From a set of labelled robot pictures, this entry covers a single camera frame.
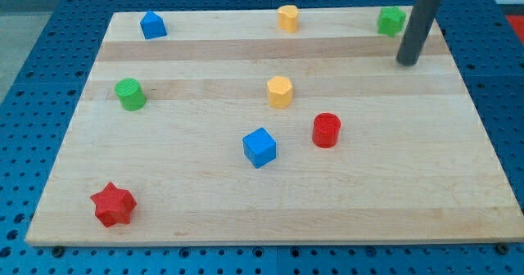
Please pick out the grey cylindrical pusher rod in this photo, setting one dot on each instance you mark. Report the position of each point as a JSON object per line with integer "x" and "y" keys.
{"x": 417, "y": 30}

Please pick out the green star block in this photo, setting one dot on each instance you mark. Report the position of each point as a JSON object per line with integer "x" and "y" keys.
{"x": 390, "y": 21}

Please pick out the red star block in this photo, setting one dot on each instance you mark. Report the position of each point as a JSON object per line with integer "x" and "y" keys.
{"x": 113, "y": 205}

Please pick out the yellow heart block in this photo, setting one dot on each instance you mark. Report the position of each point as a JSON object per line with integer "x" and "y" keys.
{"x": 288, "y": 18}

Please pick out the red cylinder block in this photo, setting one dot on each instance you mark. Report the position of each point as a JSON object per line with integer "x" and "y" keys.
{"x": 326, "y": 129}

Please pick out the yellow hexagon block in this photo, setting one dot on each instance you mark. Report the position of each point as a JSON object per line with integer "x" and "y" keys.
{"x": 279, "y": 92}

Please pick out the blue cube block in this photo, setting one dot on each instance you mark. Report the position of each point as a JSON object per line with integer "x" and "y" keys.
{"x": 259, "y": 147}

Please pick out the wooden board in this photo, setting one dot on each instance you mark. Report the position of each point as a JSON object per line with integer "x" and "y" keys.
{"x": 413, "y": 163}

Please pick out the blue pentagon block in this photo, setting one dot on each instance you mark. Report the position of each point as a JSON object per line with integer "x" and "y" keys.
{"x": 152, "y": 26}

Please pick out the green cylinder block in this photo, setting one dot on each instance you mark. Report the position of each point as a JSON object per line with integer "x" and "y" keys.
{"x": 130, "y": 94}

